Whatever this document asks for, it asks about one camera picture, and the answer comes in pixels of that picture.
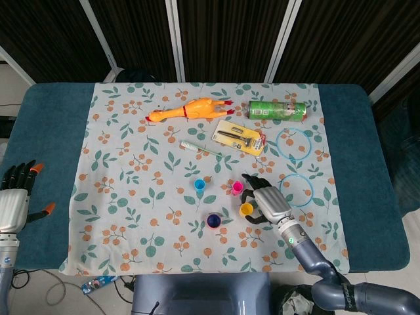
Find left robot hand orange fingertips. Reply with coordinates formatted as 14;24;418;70
0;159;57;234

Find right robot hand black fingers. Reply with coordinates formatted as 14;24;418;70
241;173;295;227

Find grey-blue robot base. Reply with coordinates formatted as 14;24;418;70
131;272;272;315

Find large orange plastic cup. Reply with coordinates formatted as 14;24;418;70
206;212;221;231

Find razor on yellow card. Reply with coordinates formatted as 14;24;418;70
212;119;267;156

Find black floor device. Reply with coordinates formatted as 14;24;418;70
0;115;16;139

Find teal table cover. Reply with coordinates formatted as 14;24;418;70
0;81;411;274

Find green chip can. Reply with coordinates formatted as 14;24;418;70
247;100;308;121

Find black trash bin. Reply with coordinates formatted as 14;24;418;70
272;283;335;315

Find green toothbrush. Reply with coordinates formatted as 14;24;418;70
180;140;223;158

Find colourful snack packet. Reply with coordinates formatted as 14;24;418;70
81;274;119;295

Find yellow rubber chicken toy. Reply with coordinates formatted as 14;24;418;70
146;96;236;125

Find floral print tablecloth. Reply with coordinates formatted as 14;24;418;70
58;81;350;276

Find dark slatted partition panel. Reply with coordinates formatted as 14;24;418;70
177;0;291;83
88;0;180;83
274;0;420;96
0;0;114;85

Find black bag behind table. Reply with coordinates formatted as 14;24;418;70
116;67;158;83

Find thin blue plastic ring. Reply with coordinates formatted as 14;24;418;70
279;173;314;208
275;127;312;161

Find black floor cable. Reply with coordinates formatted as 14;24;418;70
113;274;136;305

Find white partition post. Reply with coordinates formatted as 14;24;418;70
367;41;420;104
264;0;302;83
78;0;124;83
165;0;185;83
0;45;36;86

